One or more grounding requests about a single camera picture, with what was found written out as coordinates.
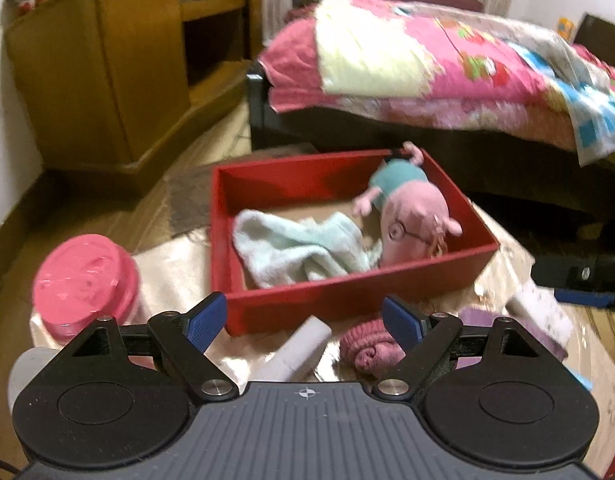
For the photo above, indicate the pink fleece blanket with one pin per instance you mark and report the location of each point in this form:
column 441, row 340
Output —
column 292, row 65

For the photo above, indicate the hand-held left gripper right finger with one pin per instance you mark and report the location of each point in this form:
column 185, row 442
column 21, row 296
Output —
column 400, row 325

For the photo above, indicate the orange box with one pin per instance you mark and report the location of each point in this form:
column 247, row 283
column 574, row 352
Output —
column 566, row 28

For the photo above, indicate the pink-lidded plastic jar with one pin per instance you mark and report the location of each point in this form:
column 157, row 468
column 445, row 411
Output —
column 82, row 280

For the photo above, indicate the wooden cabinet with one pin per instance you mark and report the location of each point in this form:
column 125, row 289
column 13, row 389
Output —
column 87, row 70

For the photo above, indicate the pink sock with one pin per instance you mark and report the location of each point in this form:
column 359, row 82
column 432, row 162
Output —
column 367, row 347

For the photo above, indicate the light green towel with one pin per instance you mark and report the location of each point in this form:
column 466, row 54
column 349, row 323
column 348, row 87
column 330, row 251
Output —
column 287, row 250

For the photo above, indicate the dark wooden board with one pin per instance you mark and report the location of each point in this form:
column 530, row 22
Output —
column 602, row 35

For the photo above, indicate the dark bed frame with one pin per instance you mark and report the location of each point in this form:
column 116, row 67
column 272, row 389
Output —
column 437, row 160

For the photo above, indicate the curtain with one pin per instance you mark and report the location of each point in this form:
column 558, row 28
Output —
column 282, row 0

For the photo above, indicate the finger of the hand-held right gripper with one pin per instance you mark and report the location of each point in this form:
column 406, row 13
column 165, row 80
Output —
column 587, row 297

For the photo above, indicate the pink cartoon print quilt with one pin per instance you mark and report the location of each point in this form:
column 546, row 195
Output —
column 412, row 50

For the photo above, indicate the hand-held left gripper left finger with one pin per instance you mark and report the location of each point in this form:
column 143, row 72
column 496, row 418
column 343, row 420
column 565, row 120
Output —
column 207, row 322

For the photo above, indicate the red box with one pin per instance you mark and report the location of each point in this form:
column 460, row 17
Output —
column 287, row 305

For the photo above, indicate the shiny floral tablecloth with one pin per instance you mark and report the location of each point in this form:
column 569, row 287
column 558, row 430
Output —
column 187, row 265

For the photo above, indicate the white roll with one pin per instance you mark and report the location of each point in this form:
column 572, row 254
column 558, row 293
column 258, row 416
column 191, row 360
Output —
column 300, row 347

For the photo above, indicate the brown mat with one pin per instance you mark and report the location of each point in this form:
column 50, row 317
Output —
column 187, row 195

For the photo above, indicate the pink pig plush toy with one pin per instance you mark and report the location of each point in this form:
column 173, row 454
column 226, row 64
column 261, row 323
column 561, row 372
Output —
column 412, row 205

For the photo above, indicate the white packet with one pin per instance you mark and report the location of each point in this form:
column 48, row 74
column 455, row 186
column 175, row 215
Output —
column 537, row 305

